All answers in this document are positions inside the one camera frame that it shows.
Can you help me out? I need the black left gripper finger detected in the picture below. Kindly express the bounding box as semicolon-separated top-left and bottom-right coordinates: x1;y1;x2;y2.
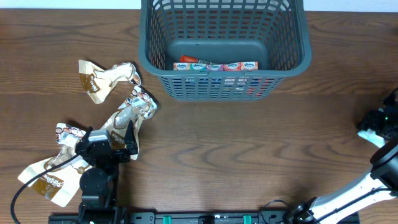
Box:
124;121;138;151
80;126;93;142

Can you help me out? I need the light teal tissue packet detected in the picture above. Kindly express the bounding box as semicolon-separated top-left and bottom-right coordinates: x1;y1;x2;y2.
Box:
357;129;386;148

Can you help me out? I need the orange cracker sleeve package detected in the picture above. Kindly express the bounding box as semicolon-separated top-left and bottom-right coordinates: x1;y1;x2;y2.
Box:
179;55;214;65

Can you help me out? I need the colourful tissue pack box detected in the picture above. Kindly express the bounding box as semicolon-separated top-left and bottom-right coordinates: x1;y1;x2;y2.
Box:
172;61;259;97

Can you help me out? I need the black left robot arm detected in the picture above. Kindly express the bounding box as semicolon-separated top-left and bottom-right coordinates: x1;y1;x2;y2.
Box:
75;121;138;224

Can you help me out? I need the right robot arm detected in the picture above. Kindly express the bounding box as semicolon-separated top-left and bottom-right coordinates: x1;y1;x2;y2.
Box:
284;89;397;223

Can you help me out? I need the tan snack pouch middle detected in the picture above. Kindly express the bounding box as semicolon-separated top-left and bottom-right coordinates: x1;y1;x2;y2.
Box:
101;86;157;152

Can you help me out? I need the tan snack pouch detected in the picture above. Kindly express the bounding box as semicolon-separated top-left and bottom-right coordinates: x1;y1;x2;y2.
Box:
18;123;91;207
78;60;142;104
101;86;157;152

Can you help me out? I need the tan snack pouch lower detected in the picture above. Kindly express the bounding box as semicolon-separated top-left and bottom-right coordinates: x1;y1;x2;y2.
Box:
18;123;91;207

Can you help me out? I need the tan snack pouch upper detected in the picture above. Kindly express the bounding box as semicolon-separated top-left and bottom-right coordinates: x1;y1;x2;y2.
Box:
78;60;142;104

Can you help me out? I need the grey plastic basket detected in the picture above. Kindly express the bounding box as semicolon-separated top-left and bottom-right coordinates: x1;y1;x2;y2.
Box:
139;0;312;101

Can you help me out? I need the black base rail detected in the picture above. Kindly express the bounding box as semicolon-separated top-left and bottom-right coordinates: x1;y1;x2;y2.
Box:
48;210;361;224

